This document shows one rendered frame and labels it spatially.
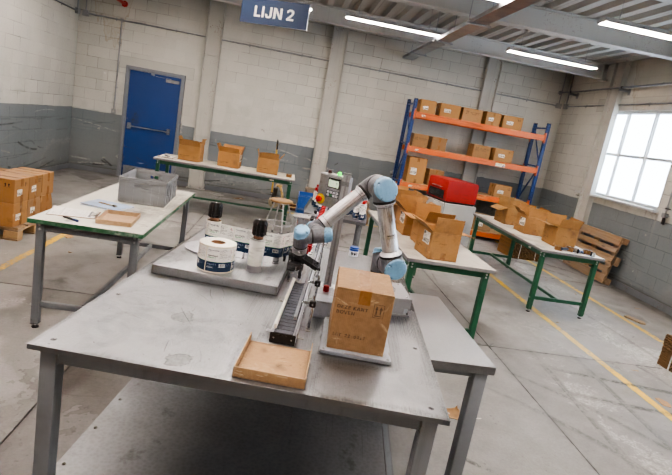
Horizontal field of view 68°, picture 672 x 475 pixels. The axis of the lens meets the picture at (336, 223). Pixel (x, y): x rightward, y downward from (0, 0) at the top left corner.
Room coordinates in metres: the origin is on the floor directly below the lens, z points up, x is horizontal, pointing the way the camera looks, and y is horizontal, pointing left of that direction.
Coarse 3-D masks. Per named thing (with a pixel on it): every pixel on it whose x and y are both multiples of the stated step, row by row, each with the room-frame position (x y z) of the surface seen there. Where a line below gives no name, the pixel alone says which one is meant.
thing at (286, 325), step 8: (296, 288) 2.50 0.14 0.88; (296, 296) 2.39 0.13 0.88; (304, 296) 2.41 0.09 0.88; (288, 304) 2.26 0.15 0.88; (296, 304) 2.28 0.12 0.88; (288, 312) 2.16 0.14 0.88; (280, 320) 2.05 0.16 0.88; (288, 320) 2.07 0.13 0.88; (296, 320) 2.08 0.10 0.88; (280, 328) 1.97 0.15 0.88; (288, 328) 1.98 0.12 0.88
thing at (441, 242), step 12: (420, 228) 4.41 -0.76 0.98; (432, 228) 4.49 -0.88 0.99; (444, 228) 4.14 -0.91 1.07; (456, 228) 4.16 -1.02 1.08; (420, 240) 4.36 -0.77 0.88; (432, 240) 4.13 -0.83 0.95; (444, 240) 4.16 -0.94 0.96; (456, 240) 4.18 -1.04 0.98; (420, 252) 4.30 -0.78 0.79; (432, 252) 4.14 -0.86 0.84; (444, 252) 4.16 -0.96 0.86; (456, 252) 4.19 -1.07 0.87
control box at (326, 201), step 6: (324, 174) 2.85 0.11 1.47; (330, 174) 2.83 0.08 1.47; (336, 174) 2.88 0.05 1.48; (324, 180) 2.84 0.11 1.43; (324, 186) 2.84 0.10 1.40; (318, 192) 2.86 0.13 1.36; (324, 192) 2.84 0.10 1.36; (348, 192) 2.83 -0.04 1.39; (324, 198) 2.83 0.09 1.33; (330, 198) 2.81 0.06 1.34; (324, 204) 2.83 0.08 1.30; (330, 204) 2.80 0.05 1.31
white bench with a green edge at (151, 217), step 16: (96, 192) 4.30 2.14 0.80; (112, 192) 4.42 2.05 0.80; (176, 192) 4.97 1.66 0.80; (192, 192) 5.13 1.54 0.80; (80, 208) 3.65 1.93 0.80; (96, 208) 3.74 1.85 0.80; (144, 208) 4.03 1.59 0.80; (160, 208) 4.13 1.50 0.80; (176, 208) 4.26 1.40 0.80; (48, 224) 3.18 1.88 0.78; (64, 224) 3.19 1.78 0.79; (80, 224) 3.23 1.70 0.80; (96, 224) 3.30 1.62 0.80; (144, 224) 3.52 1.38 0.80; (112, 240) 3.28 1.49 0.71; (128, 240) 3.29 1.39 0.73; (128, 272) 3.28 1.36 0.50; (32, 288) 3.21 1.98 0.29; (32, 304) 3.21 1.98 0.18; (48, 304) 3.23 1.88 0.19; (64, 304) 3.25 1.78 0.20; (32, 320) 3.21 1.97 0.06
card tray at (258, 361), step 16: (256, 352) 1.81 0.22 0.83; (272, 352) 1.83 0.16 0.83; (288, 352) 1.86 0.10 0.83; (304, 352) 1.88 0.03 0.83; (240, 368) 1.61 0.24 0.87; (256, 368) 1.69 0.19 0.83; (272, 368) 1.71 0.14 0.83; (288, 368) 1.73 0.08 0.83; (304, 368) 1.75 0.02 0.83; (288, 384) 1.61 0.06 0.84; (304, 384) 1.60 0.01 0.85
